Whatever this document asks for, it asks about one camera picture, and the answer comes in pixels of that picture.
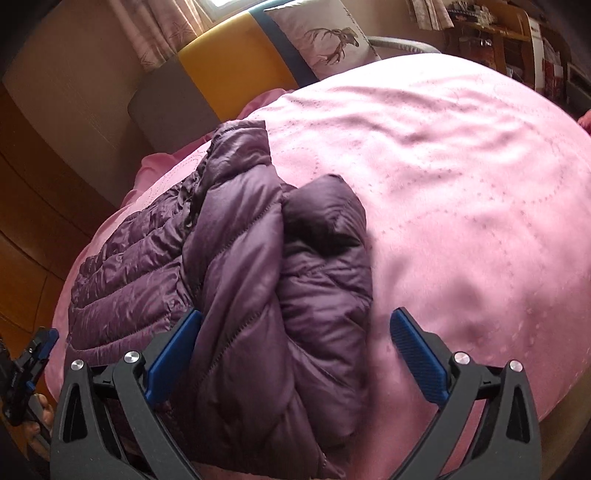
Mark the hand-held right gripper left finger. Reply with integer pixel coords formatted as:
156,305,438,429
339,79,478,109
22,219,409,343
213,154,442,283
50,308,206,480

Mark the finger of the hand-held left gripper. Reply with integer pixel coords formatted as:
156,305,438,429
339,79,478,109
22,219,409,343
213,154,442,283
28,327,60,354
17,344,51,372

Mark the white deer print pillow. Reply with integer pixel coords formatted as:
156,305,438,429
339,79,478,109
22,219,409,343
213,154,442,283
263,0,383,81

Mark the wooden shelf unit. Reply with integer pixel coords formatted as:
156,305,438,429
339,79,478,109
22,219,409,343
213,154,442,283
443,0,573,104

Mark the yellow grey blue headboard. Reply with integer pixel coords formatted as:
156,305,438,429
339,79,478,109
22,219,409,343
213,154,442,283
127,0,430,155

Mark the pink blanket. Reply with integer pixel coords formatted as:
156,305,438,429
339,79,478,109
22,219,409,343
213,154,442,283
46,53,591,480

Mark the person's left hand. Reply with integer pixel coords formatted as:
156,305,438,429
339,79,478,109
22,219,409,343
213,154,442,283
22,393,58,463

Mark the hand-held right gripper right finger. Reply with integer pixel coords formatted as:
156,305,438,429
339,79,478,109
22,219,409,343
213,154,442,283
389,307,542,480

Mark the pink patterned curtain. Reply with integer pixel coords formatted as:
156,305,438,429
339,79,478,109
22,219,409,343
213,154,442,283
406,0,455,31
108,0,218,72

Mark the wooden wardrobe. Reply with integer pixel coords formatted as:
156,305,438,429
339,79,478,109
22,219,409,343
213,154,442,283
0,80,139,370

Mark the purple quilted down jacket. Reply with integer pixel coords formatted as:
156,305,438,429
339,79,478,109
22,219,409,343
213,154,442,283
67,120,375,480

